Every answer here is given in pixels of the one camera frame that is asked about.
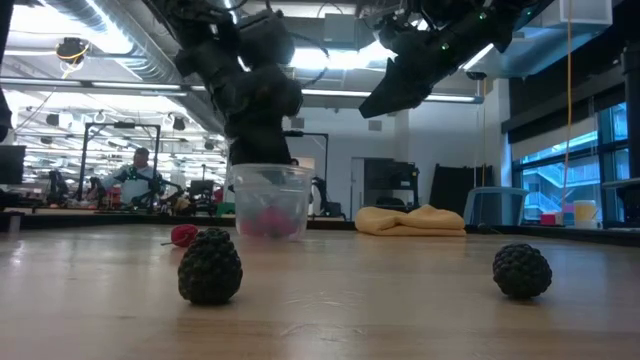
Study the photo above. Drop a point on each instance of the black panel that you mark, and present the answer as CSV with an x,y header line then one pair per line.
x,y
455,187

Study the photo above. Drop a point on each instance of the red container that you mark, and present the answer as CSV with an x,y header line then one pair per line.
x,y
548,219

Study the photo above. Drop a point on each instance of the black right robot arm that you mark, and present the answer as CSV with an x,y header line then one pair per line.
x,y
500,10

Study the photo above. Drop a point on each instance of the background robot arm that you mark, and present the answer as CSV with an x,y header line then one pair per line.
x,y
325,195

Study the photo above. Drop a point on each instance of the white office chair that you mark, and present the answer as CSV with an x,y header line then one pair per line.
x,y
495,207

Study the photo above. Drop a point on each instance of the folded yellow cloth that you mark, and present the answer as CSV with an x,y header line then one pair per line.
x,y
410,222

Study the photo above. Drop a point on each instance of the ceiling security camera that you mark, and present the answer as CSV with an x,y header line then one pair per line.
x,y
475,75

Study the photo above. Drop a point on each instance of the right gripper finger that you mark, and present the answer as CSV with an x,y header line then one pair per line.
x,y
400,90

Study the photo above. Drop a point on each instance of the yellow container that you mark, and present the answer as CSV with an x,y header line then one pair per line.
x,y
585,214

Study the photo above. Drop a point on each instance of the blackberry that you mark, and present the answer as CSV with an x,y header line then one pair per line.
x,y
521,271
210,267

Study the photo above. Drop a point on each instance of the black cabinet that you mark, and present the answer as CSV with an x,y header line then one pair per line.
x,y
390,182

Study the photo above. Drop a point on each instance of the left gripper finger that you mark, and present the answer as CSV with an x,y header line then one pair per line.
x,y
260,150

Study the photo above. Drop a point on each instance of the person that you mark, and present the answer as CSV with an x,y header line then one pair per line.
x,y
135,180
294,162

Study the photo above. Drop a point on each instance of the grey wall box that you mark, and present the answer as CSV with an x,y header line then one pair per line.
x,y
375,125

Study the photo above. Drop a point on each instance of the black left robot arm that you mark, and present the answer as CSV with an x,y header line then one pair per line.
x,y
200,30

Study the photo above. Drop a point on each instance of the black rig post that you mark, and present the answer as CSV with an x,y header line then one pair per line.
x,y
631,110

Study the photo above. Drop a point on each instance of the black rig frame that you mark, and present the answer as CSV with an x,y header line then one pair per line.
x,y
86,160

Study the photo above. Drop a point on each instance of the clear plastic tupperware cup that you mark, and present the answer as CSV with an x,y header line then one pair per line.
x,y
272,185

